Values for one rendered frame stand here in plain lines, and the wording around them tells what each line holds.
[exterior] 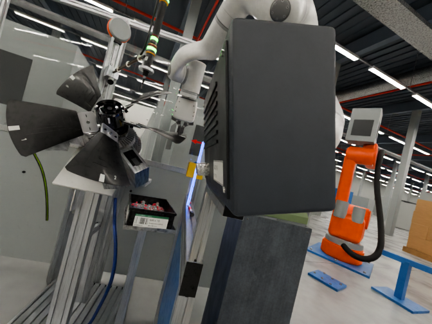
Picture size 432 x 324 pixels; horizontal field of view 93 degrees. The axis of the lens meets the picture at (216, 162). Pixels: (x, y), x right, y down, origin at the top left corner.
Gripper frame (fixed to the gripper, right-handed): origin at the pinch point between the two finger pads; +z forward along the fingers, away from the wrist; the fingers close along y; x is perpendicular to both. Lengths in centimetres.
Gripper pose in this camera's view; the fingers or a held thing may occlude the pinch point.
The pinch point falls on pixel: (180, 130)
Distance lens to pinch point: 100.3
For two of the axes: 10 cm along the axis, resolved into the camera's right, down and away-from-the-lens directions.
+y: -9.6, -2.5, -1.5
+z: -2.8, 9.2, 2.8
